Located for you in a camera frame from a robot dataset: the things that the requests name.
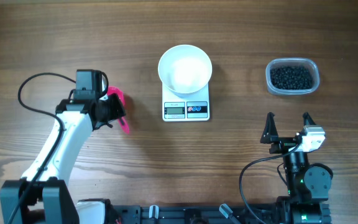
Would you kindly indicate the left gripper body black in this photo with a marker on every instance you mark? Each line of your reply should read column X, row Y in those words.
column 112, row 109

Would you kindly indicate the white round bowl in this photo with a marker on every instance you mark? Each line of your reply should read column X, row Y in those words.
column 185, row 69

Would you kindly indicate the pink measuring scoop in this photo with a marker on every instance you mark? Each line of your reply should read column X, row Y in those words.
column 122, row 121

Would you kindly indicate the white digital kitchen scale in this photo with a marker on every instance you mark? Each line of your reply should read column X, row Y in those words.
column 181, row 108

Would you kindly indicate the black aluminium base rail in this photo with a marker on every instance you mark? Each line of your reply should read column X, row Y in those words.
column 204, row 214

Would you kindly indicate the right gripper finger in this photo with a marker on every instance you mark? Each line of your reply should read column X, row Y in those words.
column 270, row 134
column 307, row 120

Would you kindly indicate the clear plastic bean container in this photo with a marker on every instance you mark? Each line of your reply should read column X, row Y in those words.
column 281, row 62

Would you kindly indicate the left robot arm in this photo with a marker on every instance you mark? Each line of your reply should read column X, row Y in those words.
column 41, row 195

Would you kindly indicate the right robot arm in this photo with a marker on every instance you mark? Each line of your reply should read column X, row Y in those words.
column 308, row 184

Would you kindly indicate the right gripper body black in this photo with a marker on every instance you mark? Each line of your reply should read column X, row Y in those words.
column 284, row 144

